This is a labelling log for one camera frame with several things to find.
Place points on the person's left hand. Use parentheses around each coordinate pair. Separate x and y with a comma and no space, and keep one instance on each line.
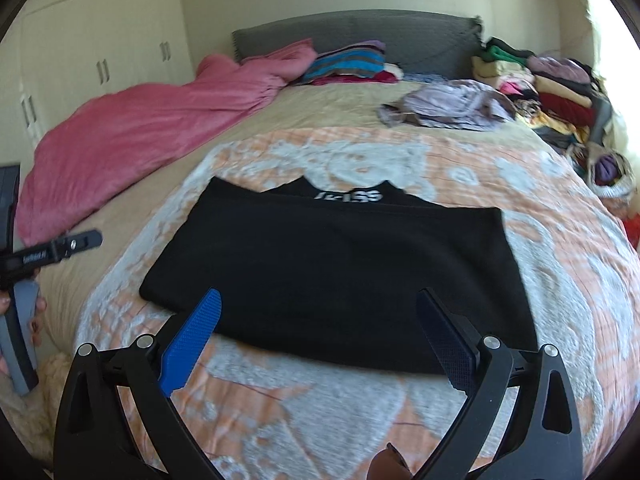
(40,310)

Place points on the pile of folded clothes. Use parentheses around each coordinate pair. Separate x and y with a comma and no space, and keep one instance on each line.
(550,90)

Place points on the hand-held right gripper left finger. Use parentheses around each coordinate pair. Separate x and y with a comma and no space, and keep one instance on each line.
(192,340)

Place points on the cream fluffy rug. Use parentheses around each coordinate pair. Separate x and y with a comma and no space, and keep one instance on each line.
(45,410)

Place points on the peach and white patterned blanket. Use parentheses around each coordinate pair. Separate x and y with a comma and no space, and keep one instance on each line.
(310,410)

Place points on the lilac crumpled garment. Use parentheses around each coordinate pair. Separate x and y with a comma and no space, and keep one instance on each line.
(450,105)

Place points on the striped folded clothes stack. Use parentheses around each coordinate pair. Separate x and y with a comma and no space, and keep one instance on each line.
(350,62)

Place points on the grey padded headboard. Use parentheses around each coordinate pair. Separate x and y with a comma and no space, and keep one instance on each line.
(425,40)

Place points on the bed with beige sheet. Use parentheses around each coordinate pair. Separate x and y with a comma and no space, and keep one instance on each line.
(330,105)

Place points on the magenta cloth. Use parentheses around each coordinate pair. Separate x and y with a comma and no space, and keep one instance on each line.
(365,79)

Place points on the cream curtain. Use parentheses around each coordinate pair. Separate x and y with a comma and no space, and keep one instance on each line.
(607,60)

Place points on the white basket with purple cloth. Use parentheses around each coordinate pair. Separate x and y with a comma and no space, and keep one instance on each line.
(607,167)

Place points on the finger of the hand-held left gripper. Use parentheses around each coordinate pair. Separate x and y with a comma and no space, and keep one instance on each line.
(82,244)

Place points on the black sweater with orange cuffs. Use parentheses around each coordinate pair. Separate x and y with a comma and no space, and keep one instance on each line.
(325,280)

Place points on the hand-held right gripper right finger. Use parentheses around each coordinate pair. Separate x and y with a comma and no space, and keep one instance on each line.
(447,340)

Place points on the white wardrobe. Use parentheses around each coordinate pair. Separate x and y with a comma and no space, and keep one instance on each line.
(75,35)

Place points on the pink duvet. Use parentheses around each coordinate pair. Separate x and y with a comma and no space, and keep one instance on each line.
(125,130)

